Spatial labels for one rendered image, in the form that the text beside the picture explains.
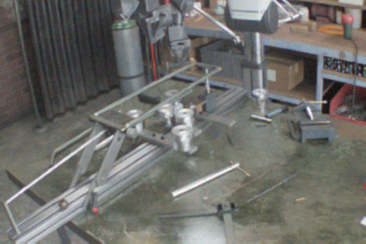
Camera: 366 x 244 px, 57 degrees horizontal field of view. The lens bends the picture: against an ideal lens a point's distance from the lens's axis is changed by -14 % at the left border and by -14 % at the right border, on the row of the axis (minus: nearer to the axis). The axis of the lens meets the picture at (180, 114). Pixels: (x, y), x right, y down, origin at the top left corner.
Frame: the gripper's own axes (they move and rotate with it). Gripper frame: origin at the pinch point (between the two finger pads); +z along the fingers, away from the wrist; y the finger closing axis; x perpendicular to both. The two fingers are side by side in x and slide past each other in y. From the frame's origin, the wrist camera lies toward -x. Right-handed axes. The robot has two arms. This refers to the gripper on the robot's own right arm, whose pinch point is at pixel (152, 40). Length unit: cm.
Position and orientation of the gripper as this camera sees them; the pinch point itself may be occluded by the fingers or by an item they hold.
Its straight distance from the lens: 103.1
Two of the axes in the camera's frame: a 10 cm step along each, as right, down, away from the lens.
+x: 6.5, -4.1, 6.4
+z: 1.1, 8.9, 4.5
